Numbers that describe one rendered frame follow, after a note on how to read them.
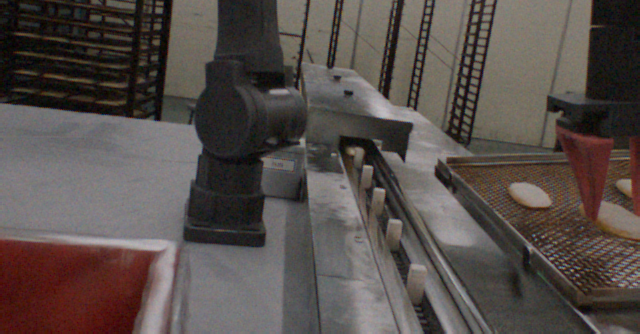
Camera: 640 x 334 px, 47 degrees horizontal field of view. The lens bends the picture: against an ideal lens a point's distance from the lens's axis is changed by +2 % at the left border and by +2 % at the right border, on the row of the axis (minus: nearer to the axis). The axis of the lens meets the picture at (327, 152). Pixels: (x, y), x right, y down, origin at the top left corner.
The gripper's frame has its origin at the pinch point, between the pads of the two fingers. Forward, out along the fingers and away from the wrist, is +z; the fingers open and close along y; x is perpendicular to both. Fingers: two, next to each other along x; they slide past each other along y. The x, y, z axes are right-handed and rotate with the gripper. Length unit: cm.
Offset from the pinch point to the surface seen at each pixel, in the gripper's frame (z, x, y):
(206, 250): 7.4, 13.7, -35.3
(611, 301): 4.6, -7.9, -3.6
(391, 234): 6.7, 15.1, -16.2
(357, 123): 3, 63, -15
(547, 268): 4.2, -2.1, -6.2
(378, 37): 16, 717, 68
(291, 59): 38, 718, -26
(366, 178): 7.5, 43.1, -15.9
